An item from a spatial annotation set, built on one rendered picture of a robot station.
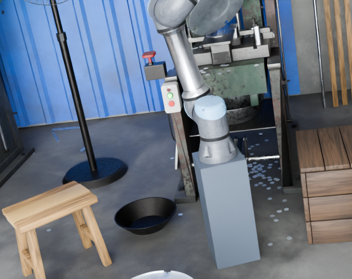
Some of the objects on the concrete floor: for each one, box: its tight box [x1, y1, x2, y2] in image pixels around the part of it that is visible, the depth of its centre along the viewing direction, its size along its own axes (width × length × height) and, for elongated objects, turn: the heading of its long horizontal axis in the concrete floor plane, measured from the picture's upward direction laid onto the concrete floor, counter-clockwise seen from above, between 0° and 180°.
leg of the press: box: [165, 19, 200, 204], centre depth 329 cm, size 92×12×90 cm, turn 15°
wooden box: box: [295, 124, 352, 244], centre depth 258 cm, size 40×38×35 cm
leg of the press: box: [264, 0, 302, 195], centre depth 319 cm, size 92×12×90 cm, turn 15°
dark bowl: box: [114, 197, 177, 235], centre depth 288 cm, size 30×30×7 cm
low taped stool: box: [2, 181, 112, 279], centre depth 260 cm, size 34×24×34 cm
